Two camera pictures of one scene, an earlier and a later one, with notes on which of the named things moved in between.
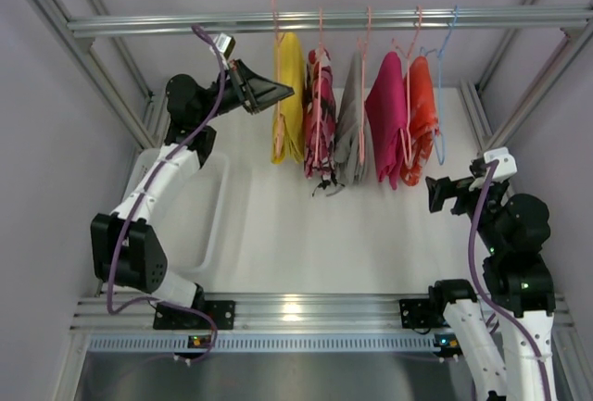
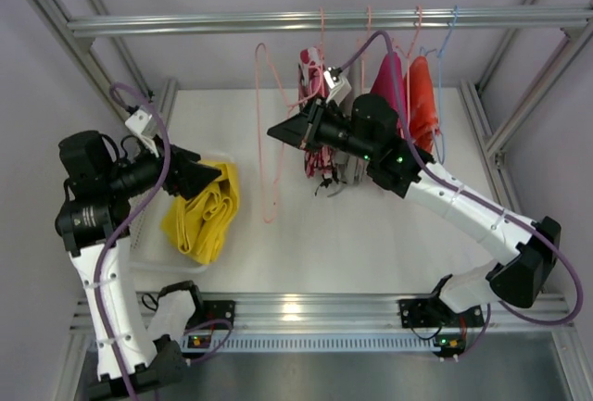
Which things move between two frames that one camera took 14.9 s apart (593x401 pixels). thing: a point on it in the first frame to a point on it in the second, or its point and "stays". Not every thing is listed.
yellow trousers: (289, 69) to (198, 224)
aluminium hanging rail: (331, 21) stays
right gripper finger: (436, 196) to (291, 132)
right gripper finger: (438, 187) to (295, 127)
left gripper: (242, 87) to (172, 170)
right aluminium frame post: (570, 45) stays
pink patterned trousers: (320, 116) stays
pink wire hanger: (280, 143) to (292, 105)
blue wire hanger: (438, 52) stays
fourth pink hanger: (408, 154) stays
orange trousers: (421, 128) stays
